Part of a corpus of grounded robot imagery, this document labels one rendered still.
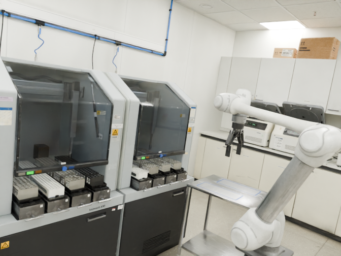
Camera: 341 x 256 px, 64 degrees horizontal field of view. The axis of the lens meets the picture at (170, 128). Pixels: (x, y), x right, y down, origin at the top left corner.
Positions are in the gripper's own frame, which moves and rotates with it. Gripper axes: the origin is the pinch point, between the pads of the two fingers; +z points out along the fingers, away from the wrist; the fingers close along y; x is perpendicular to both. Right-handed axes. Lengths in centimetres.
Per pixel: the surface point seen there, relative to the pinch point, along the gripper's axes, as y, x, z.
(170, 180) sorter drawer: 20, 66, 44
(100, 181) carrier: -47, 74, 36
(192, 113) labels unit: 49, 75, -15
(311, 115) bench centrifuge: 251, 27, -24
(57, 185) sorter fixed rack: -79, 74, 33
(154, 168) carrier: 5, 73, 33
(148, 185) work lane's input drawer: -6, 66, 44
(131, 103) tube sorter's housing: -26, 75, -21
